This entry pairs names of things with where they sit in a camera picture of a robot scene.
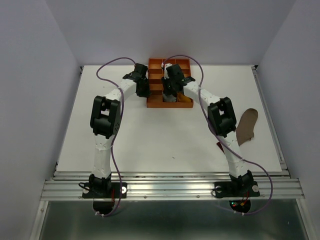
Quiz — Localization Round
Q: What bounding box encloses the grey striped sock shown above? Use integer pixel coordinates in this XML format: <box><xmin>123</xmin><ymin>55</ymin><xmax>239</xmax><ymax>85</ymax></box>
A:
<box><xmin>162</xmin><ymin>92</ymin><xmax>177</xmax><ymax>103</ymax></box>

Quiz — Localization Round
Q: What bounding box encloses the taupe maroon-cuffed sock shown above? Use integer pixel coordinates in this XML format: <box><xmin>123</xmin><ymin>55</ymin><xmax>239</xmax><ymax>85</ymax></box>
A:
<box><xmin>216</xmin><ymin>108</ymin><xmax>260</xmax><ymax>152</ymax></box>

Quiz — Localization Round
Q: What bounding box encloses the mustard yellow sock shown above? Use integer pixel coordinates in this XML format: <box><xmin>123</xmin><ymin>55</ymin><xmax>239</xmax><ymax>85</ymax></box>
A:
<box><xmin>177</xmin><ymin>92</ymin><xmax>193</xmax><ymax>103</ymax></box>

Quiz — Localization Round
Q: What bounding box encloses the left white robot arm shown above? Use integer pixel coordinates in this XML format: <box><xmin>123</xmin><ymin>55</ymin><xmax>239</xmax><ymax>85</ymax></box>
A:
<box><xmin>88</xmin><ymin>63</ymin><xmax>151</xmax><ymax>197</ymax></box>

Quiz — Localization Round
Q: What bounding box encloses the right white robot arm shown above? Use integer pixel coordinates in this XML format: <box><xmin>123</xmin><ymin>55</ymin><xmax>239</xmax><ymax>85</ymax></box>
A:
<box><xmin>161</xmin><ymin>63</ymin><xmax>260</xmax><ymax>199</ymax></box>

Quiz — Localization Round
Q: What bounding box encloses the orange compartment tray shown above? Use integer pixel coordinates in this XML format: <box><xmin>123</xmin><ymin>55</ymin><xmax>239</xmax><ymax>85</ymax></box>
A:
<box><xmin>146</xmin><ymin>58</ymin><xmax>194</xmax><ymax>109</ymax></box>

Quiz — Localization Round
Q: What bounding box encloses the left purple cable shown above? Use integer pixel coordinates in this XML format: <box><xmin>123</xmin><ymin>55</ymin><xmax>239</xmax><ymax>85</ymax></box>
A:
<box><xmin>94</xmin><ymin>57</ymin><xmax>137</xmax><ymax>218</ymax></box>

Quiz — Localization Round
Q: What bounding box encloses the purple cable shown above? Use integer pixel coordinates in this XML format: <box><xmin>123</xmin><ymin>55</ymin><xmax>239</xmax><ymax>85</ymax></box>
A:
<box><xmin>94</xmin><ymin>57</ymin><xmax>137</xmax><ymax>218</ymax></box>
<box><xmin>161</xmin><ymin>54</ymin><xmax>274</xmax><ymax>217</ymax></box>

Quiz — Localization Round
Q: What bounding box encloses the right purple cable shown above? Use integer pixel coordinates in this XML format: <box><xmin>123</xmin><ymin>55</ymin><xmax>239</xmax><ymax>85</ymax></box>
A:
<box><xmin>161</xmin><ymin>54</ymin><xmax>274</xmax><ymax>217</ymax></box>

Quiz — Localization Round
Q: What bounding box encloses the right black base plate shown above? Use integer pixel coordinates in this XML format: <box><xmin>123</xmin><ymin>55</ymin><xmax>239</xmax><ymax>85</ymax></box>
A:
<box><xmin>211</xmin><ymin>181</ymin><xmax>260</xmax><ymax>199</ymax></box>

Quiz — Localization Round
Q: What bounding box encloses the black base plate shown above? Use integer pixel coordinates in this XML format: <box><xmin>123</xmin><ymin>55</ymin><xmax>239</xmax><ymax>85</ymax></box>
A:
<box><xmin>211</xmin><ymin>181</ymin><xmax>260</xmax><ymax>199</ymax></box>
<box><xmin>78</xmin><ymin>182</ymin><xmax>128</xmax><ymax>199</ymax></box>

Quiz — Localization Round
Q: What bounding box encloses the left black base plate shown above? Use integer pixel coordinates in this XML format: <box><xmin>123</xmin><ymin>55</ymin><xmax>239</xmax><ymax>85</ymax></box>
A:
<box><xmin>78</xmin><ymin>182</ymin><xmax>128</xmax><ymax>199</ymax></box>

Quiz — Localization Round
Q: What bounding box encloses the aluminium rail frame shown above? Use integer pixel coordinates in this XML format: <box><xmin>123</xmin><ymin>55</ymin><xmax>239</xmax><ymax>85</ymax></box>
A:
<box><xmin>32</xmin><ymin>65</ymin><xmax>309</xmax><ymax>240</ymax></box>

